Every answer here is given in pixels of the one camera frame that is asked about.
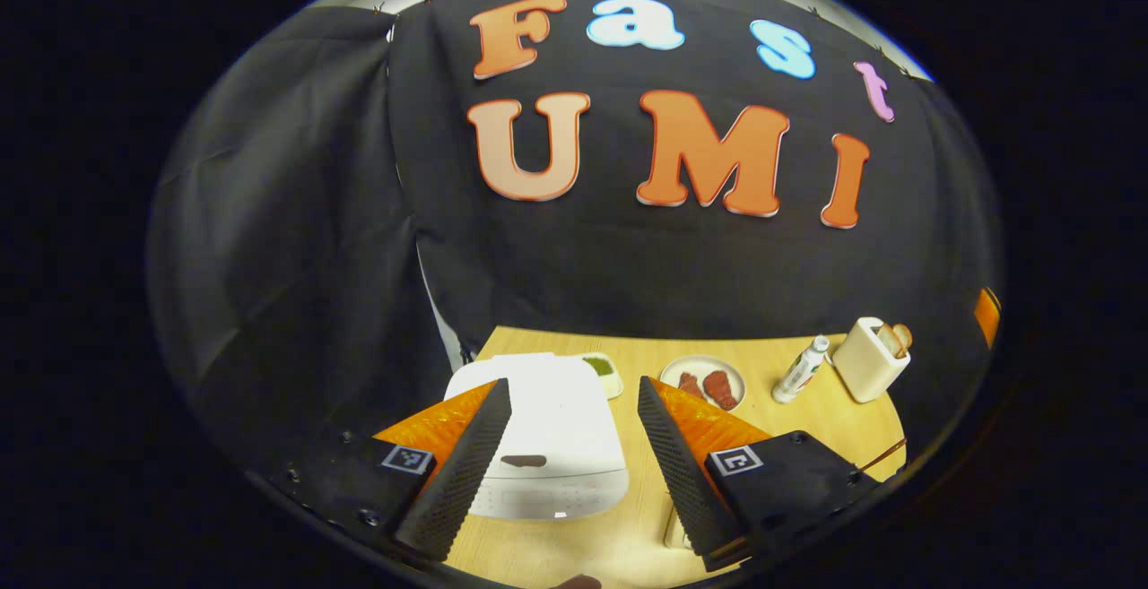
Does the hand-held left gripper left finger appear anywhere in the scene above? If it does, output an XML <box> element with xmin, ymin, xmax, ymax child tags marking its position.
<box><xmin>274</xmin><ymin>378</ymin><xmax>512</xmax><ymax>563</ymax></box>

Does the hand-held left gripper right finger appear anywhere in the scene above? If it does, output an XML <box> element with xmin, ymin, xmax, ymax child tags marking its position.
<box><xmin>638</xmin><ymin>377</ymin><xmax>884</xmax><ymax>572</ymax></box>

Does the white rice cooker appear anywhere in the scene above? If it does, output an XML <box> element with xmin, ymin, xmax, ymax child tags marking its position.
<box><xmin>444</xmin><ymin>353</ymin><xmax>629</xmax><ymax>519</ymax></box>

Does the brown wooden spoon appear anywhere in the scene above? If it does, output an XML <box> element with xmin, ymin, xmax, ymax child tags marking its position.
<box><xmin>857</xmin><ymin>439</ymin><xmax>907</xmax><ymax>475</ymax></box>

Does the clear glass container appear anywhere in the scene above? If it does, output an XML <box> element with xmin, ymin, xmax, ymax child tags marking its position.
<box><xmin>662</xmin><ymin>492</ymin><xmax>696</xmax><ymax>552</ymax></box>

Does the white round plate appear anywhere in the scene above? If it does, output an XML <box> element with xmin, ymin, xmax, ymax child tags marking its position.
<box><xmin>660</xmin><ymin>355</ymin><xmax>747</xmax><ymax>412</ymax></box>

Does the white toaster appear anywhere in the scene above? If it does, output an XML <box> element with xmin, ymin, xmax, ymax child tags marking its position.
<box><xmin>832</xmin><ymin>317</ymin><xmax>912</xmax><ymax>403</ymax></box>

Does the white drink bottle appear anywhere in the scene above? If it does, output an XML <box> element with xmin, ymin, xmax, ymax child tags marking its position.
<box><xmin>772</xmin><ymin>335</ymin><xmax>831</xmax><ymax>404</ymax></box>

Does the black backdrop cloth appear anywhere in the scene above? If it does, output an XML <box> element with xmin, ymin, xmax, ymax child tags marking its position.
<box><xmin>148</xmin><ymin>0</ymin><xmax>1005</xmax><ymax>482</ymax></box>

